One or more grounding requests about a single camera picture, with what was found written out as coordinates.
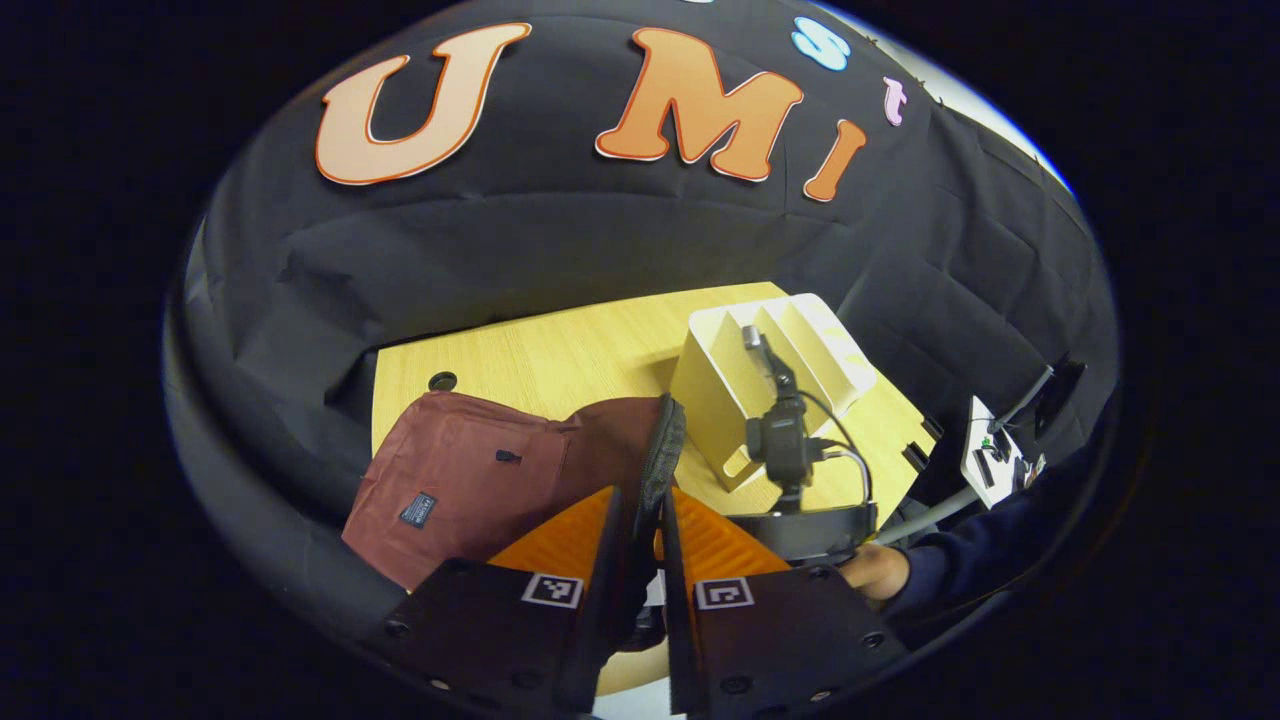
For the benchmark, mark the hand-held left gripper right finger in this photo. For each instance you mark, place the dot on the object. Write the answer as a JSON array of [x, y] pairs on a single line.
[[780, 640]]

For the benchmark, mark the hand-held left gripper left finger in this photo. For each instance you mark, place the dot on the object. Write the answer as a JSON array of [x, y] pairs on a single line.
[[500, 640]]

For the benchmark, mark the cream plastic bookshelf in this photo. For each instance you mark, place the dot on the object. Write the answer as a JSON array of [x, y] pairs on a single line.
[[715, 390]]

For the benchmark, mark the maroon schoolbag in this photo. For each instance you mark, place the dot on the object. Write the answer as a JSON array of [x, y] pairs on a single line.
[[460, 480]]

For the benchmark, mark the white device box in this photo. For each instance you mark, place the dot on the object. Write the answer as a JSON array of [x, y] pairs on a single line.
[[990, 455]]

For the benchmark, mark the black table grommet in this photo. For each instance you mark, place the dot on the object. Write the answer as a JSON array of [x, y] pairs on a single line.
[[442, 381]]

